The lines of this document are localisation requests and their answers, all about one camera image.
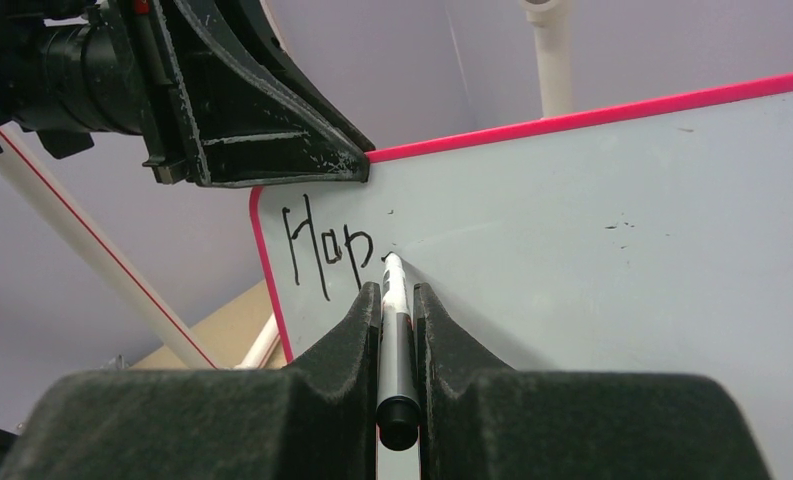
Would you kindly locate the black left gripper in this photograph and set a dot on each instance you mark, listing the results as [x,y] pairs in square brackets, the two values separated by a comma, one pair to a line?
[248,115]

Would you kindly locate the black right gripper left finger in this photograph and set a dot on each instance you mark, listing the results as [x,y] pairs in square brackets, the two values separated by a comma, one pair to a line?
[312,419]

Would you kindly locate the black whiteboard marker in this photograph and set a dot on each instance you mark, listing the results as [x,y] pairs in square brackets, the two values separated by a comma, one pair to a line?
[397,412]

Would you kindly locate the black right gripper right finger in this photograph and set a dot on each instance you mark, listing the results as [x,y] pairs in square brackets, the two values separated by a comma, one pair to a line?
[483,419]

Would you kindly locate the white pvc pipe stand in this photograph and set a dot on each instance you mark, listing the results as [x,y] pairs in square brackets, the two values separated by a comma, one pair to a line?
[550,22]

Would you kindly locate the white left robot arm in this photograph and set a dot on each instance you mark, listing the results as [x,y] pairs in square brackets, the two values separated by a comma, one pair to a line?
[137,40]

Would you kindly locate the white diagonal pole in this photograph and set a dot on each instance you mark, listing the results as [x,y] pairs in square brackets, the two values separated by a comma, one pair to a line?
[57,207]

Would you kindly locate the pink framed whiteboard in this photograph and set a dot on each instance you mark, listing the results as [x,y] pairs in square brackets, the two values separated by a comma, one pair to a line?
[654,236]

